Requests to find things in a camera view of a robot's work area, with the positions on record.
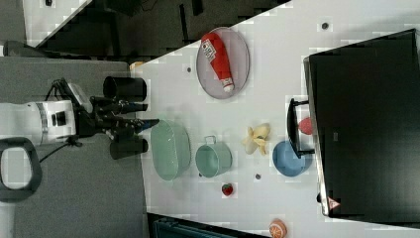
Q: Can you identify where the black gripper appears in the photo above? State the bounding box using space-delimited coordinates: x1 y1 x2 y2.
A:
74 96 159 138

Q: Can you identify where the yellow plush peeled banana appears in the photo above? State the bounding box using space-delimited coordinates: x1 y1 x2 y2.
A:
242 123 270 156

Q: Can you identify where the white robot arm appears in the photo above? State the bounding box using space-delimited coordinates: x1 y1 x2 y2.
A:
0 96 158 202

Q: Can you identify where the red toy near oven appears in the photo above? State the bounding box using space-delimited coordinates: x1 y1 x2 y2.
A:
298 117 313 135

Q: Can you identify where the black toaster oven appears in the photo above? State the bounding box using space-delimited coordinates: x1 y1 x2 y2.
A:
287 29 420 228

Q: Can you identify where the green oval colander basket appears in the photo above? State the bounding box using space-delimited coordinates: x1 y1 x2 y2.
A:
151 120 191 180

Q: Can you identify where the green metal cup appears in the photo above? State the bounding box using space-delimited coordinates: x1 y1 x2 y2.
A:
195 136 233 178

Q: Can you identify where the red ketchup bottle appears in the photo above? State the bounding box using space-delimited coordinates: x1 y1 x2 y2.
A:
201 32 235 92

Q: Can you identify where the teal crate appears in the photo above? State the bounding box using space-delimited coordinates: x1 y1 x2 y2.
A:
152 217 265 238

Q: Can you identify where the red strawberry toy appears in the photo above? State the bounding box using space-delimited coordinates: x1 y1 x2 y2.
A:
222 183 234 196

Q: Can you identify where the grey round plate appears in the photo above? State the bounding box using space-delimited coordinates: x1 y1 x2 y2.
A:
196 28 250 99

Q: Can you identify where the blue bowl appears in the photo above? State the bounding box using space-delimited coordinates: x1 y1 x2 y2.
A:
271 141 312 178

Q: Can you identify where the orange slice toy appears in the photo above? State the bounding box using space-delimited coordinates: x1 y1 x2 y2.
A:
269 219 287 238

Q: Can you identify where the black cylinder post upper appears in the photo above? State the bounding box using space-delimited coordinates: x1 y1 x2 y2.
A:
103 76 147 102

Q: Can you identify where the black cylinder post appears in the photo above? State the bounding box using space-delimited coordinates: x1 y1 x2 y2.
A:
110 137 149 160
103 76 147 102

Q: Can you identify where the black cylinder post lower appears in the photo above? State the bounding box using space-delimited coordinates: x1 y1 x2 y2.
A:
110 137 149 160

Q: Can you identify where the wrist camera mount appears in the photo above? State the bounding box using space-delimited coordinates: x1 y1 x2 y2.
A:
62 83 93 113

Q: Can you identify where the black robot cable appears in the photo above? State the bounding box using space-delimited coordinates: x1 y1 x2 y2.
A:
39 77 83 164

